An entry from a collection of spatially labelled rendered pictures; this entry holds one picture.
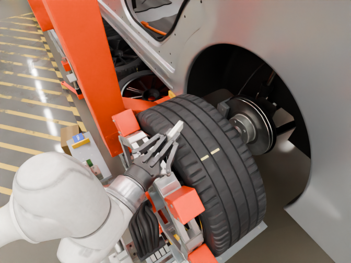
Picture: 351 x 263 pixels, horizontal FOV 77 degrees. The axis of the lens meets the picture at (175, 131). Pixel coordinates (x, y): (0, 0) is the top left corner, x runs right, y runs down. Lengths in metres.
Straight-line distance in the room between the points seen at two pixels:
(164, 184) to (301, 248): 1.45
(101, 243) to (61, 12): 0.72
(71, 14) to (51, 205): 0.69
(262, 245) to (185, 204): 1.30
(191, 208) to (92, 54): 0.70
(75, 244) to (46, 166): 0.20
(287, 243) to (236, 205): 1.22
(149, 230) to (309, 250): 1.46
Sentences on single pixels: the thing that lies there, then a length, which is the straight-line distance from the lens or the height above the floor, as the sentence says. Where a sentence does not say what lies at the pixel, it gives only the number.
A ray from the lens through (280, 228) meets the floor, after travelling 1.96.
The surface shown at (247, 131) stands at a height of 0.90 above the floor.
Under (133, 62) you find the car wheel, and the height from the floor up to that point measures 0.50.
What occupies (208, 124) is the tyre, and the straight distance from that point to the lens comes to 0.74.
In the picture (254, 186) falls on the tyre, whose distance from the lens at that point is 0.78.
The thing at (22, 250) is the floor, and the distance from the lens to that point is 2.06.
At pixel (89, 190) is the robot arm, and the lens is 0.40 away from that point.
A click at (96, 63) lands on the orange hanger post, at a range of 1.02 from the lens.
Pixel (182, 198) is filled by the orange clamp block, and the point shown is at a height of 1.16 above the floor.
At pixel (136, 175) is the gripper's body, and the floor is 1.25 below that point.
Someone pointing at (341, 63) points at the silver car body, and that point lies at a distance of 0.69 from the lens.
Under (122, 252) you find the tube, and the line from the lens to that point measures 0.76.
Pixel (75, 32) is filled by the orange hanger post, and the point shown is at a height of 1.33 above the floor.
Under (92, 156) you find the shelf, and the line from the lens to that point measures 1.62.
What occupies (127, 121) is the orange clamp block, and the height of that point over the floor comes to 1.10.
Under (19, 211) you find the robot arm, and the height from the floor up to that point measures 1.40.
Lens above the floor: 1.73
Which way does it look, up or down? 51 degrees down
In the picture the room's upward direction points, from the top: straight up
